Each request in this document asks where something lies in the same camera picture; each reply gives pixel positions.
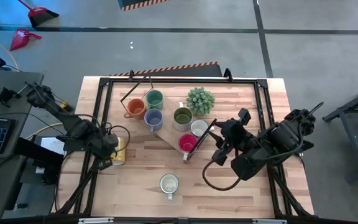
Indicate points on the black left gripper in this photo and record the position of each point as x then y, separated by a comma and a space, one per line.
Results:
101, 144

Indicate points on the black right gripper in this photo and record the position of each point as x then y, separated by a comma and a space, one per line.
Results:
236, 135

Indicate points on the cream mug with green inside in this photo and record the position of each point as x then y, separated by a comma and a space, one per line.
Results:
198, 127

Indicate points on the white mug olive interior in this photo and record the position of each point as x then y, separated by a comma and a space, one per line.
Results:
182, 118

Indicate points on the orange mug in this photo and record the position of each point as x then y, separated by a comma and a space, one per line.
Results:
137, 109

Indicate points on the blue-grey mug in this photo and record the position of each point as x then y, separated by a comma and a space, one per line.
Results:
153, 119

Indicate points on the white mug blue floral print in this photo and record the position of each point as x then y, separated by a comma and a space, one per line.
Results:
169, 184

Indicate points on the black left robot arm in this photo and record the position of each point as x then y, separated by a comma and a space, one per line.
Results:
73, 124

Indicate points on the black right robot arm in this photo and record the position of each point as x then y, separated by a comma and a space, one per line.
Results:
278, 140

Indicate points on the artificial green potted plant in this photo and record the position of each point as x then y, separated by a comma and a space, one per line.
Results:
200, 101

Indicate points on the white paper sheet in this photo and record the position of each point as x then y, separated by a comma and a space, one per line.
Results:
53, 144

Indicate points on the hazard-striped black platform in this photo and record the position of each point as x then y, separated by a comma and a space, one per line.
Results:
197, 71

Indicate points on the white scrap on floor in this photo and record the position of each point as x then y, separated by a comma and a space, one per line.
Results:
131, 45

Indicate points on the black and grey cart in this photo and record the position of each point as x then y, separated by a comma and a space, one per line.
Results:
350, 106

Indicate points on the red dustpan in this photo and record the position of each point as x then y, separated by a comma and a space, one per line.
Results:
22, 39

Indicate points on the hazard-striped black mat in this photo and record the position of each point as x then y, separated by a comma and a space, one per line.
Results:
135, 3

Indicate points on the red broom black bristles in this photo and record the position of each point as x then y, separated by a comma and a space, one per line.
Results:
40, 15

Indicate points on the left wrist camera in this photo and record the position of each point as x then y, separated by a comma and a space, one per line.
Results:
105, 164

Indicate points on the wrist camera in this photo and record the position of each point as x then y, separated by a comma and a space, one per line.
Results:
105, 164
219, 157

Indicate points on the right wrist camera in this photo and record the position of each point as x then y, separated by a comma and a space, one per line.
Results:
219, 157

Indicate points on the black metal table frame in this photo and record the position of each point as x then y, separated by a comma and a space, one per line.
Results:
182, 80

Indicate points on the silver metal bracket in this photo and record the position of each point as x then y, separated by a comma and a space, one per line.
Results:
269, 221
95, 220

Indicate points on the black desk-side mount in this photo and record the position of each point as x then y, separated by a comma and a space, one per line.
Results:
39, 157

